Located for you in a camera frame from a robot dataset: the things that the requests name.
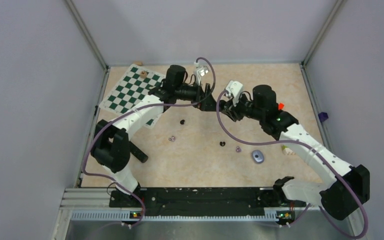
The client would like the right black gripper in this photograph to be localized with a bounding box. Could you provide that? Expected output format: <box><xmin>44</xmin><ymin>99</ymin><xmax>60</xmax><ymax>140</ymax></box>
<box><xmin>221</xmin><ymin>92</ymin><xmax>265</xmax><ymax>122</ymax></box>

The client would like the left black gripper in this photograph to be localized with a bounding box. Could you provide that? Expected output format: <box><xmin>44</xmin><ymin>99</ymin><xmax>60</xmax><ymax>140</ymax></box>
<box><xmin>175</xmin><ymin>79</ymin><xmax>221</xmax><ymax>112</ymax></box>

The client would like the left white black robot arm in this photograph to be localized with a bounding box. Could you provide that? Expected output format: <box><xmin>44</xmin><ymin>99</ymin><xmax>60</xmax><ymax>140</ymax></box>
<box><xmin>90</xmin><ymin>63</ymin><xmax>215</xmax><ymax>207</ymax></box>

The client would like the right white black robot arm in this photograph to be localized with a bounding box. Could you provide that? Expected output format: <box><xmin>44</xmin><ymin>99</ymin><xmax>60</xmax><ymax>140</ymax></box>
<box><xmin>215</xmin><ymin>81</ymin><xmax>370</xmax><ymax>223</ymax></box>

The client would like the grey purple charging case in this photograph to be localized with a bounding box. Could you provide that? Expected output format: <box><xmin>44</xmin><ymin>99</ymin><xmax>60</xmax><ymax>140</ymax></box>
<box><xmin>251</xmin><ymin>149</ymin><xmax>265</xmax><ymax>164</ymax></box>

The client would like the red block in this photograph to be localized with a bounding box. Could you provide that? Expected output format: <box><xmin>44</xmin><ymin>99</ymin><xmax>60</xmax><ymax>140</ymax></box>
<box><xmin>278</xmin><ymin>103</ymin><xmax>285</xmax><ymax>110</ymax></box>

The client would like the purple earbud left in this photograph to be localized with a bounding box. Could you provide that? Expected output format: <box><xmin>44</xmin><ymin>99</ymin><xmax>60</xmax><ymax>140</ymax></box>
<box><xmin>168</xmin><ymin>135</ymin><xmax>176</xmax><ymax>142</ymax></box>

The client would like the green white toy brick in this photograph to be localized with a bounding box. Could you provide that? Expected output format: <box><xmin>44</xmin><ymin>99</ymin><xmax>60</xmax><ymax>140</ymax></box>
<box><xmin>281</xmin><ymin>145</ymin><xmax>296</xmax><ymax>156</ymax></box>

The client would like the wooden chess piece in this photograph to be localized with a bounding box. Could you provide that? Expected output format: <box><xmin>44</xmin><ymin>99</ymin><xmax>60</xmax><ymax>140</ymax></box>
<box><xmin>140</xmin><ymin>71</ymin><xmax>148</xmax><ymax>79</ymax></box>

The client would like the green white chessboard mat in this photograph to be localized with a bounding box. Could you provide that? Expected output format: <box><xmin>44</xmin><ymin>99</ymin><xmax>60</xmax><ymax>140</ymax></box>
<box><xmin>98</xmin><ymin>64</ymin><xmax>165</xmax><ymax>121</ymax></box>

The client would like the black cuboid bar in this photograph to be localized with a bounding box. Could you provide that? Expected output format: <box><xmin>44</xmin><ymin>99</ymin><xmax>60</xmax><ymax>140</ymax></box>
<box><xmin>129</xmin><ymin>141</ymin><xmax>149</xmax><ymax>163</ymax></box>

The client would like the purple object at edge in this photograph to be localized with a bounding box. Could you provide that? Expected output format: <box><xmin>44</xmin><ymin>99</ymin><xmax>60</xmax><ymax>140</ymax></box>
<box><xmin>318</xmin><ymin>112</ymin><xmax>329</xmax><ymax>123</ymax></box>

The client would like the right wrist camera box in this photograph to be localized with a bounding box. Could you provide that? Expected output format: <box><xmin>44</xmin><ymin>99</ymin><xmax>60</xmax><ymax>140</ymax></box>
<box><xmin>224</xmin><ymin>80</ymin><xmax>244</xmax><ymax>100</ymax></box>

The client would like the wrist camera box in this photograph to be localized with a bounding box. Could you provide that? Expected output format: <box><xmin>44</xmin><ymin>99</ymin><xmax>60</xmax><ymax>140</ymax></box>
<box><xmin>194</xmin><ymin>65</ymin><xmax>209</xmax><ymax>80</ymax></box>
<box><xmin>224</xmin><ymin>80</ymin><xmax>244</xmax><ymax>100</ymax></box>

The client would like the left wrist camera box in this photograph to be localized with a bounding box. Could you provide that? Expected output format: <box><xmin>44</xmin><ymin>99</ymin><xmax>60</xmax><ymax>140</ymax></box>
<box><xmin>194</xmin><ymin>65</ymin><xmax>209</xmax><ymax>80</ymax></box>

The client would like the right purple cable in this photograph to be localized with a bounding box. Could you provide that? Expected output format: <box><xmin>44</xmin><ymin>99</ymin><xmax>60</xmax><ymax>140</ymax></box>
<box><xmin>215</xmin><ymin>90</ymin><xmax>369</xmax><ymax>240</ymax></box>

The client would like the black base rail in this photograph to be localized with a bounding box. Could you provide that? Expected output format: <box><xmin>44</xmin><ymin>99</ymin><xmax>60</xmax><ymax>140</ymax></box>
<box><xmin>109</xmin><ymin>187</ymin><xmax>306</xmax><ymax>217</ymax></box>

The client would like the white perforated cable duct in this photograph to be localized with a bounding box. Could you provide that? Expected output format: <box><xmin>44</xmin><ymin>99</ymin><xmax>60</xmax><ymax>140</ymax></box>
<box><xmin>70</xmin><ymin>210</ymin><xmax>279</xmax><ymax>222</ymax></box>

